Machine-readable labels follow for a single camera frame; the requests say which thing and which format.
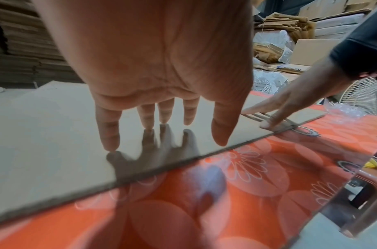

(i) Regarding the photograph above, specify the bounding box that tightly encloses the person's left hand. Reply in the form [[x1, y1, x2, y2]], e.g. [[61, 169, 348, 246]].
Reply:
[[32, 0, 256, 153]]

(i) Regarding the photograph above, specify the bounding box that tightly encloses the person's right hand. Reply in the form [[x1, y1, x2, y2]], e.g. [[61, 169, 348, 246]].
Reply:
[[241, 55, 356, 131]]

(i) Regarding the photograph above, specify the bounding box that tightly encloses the wall of cardboard stacks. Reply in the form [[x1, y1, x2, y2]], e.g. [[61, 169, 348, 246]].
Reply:
[[0, 0, 377, 89]]

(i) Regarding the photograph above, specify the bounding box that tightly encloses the large cardboard box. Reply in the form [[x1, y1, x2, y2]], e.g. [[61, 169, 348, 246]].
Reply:
[[0, 80, 328, 227]]

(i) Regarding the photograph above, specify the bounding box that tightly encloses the white woven sack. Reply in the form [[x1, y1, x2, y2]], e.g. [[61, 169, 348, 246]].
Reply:
[[253, 68, 295, 96]]

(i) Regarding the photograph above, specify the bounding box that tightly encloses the white plastic sack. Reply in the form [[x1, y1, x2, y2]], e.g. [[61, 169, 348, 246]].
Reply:
[[254, 30, 296, 64]]

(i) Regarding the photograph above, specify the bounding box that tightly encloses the yellow round disc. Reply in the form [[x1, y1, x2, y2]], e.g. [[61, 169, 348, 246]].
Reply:
[[362, 156, 377, 169]]

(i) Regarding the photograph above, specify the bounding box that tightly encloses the red patterned table cloth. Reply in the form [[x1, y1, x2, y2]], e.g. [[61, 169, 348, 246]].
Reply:
[[0, 90, 377, 249]]

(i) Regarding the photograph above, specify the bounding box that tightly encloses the red plastic stool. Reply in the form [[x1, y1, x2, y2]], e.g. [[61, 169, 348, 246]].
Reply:
[[327, 167, 377, 239]]

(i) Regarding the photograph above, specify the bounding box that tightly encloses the white wire-guard fan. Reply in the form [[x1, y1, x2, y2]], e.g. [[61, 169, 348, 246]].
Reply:
[[339, 76, 377, 117]]

